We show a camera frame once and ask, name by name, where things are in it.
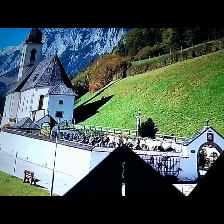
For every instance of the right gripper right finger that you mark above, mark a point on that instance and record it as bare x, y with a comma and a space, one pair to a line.
140, 180

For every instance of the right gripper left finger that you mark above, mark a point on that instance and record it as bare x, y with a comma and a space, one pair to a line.
106, 180

